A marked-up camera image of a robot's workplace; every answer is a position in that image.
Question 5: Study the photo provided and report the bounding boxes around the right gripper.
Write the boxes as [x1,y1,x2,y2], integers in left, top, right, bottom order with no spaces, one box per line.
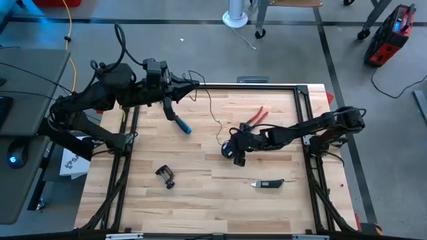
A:
[230,123,264,167]

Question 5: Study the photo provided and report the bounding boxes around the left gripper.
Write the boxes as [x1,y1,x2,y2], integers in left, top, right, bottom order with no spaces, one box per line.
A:
[135,71,200,121]

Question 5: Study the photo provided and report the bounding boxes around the black wire spool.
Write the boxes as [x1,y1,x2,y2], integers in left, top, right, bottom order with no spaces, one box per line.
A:
[220,140,236,159]

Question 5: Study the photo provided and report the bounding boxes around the thin dark wire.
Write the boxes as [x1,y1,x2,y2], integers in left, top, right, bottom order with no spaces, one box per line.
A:
[181,69,224,147]

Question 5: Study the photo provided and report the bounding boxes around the black utility knife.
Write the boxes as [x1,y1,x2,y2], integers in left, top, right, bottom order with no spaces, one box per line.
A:
[250,178,286,189]

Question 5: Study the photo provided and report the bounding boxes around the white pole base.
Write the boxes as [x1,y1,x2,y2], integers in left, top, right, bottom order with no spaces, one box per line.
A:
[222,0,250,29]

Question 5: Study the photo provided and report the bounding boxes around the black C-clamp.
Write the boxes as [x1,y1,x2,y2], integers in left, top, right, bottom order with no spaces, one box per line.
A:
[154,164,176,190]

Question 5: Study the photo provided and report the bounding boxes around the grey cart leg with caster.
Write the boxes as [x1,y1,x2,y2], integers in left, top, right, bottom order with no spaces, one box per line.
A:
[356,0,393,41]
[254,0,270,40]

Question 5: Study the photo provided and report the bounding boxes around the black angled support beam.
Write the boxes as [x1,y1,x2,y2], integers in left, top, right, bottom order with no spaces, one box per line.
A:
[37,126,96,161]

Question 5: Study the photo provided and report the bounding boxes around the wooden cart top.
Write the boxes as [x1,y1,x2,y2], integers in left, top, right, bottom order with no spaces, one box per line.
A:
[268,0,324,8]

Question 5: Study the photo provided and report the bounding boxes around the white printed bag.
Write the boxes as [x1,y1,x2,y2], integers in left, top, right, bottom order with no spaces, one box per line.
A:
[59,150,91,180]

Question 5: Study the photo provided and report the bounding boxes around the red plastic bin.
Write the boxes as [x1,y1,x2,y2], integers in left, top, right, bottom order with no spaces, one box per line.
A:
[32,0,83,8]

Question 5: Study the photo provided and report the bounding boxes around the grey desk panel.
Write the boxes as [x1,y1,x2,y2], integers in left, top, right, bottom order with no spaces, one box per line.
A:
[0,135,51,225]
[0,48,71,137]

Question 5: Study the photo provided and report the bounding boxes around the red tool case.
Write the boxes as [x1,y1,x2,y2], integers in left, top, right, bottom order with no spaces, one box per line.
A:
[362,3,417,69]

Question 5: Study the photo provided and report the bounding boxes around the black computer mouse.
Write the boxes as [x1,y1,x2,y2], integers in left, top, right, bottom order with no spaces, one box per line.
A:
[7,139,29,170]

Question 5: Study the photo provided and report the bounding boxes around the black desk leg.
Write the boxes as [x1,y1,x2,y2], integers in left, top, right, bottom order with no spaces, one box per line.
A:
[27,148,54,211]

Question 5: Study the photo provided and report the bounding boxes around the black crossbar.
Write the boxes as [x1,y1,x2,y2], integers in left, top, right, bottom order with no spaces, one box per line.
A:
[0,228,427,240]

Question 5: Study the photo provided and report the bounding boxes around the red-handled pliers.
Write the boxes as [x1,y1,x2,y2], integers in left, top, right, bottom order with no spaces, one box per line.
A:
[245,105,270,129]

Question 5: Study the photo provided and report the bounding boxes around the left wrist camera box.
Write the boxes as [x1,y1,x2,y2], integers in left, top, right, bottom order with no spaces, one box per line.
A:
[142,58,168,86]

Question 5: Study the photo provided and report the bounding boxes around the blue-handled screwdriver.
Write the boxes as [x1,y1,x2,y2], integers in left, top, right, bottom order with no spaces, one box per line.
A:
[173,114,193,135]

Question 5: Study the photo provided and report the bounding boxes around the white floor cable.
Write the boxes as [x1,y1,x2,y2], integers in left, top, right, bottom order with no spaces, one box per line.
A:
[229,26,257,51]

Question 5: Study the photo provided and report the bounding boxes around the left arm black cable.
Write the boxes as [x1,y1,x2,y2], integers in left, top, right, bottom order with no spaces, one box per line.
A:
[113,21,147,67]

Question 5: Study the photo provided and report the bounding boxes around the silver metal bracket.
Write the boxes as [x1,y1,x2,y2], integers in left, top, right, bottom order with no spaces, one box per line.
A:
[292,234,330,240]
[105,233,144,240]

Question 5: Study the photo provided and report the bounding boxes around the yellow cable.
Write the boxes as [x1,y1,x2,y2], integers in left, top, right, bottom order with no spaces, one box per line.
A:
[61,0,78,93]

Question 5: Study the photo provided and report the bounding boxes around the black aluminium table frame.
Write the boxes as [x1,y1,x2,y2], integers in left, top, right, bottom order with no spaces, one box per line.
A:
[75,83,360,234]

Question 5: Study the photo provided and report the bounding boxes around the black floor cable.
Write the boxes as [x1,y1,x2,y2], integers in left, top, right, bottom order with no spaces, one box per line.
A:
[370,66,427,99]

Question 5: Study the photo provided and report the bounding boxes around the thin black cable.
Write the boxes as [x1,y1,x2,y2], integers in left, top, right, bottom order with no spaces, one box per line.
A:
[0,61,73,95]
[0,91,56,101]

